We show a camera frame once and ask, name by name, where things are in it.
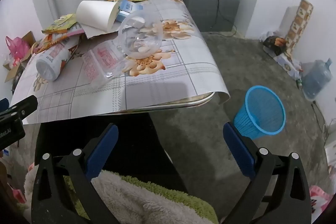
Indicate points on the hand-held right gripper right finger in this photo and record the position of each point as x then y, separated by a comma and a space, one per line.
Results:
240, 153

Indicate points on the patterned paper roll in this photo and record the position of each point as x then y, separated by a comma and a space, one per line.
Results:
300, 19

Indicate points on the black chair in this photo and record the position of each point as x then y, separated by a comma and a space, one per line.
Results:
131, 140

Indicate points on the blue plastic wastebasket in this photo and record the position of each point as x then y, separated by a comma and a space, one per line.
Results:
246, 121

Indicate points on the yellow snack bag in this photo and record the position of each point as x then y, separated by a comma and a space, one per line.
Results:
61, 23

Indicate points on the clear plastic bowl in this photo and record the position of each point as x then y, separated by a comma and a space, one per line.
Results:
147, 29

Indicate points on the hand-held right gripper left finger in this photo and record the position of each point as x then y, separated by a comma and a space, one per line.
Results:
103, 150

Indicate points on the clear red-printed plastic bag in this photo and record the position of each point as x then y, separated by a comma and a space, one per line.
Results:
102, 58

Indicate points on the floral tablecloth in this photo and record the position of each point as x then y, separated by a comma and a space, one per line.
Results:
170, 77

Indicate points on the cardboard box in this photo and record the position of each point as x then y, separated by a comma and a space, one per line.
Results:
11, 73

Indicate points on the grey cabinet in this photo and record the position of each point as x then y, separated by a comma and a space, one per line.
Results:
204, 14

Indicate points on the pink snack bag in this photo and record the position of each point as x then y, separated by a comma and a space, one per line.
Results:
56, 39

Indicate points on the white drink bottle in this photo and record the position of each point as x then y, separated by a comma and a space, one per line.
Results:
52, 64

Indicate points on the black snack bag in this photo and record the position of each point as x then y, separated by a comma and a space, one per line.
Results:
273, 43

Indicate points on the pink plastic bag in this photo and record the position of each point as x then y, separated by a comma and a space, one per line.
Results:
17, 47

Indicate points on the fluffy white and green garment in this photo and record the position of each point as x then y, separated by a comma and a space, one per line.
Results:
147, 200

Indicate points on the blue water jug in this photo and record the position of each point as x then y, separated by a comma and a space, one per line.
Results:
315, 79

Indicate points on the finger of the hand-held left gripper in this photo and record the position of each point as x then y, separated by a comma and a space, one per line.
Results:
23, 107

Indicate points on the blue and white carton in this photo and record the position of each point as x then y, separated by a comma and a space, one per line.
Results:
127, 7

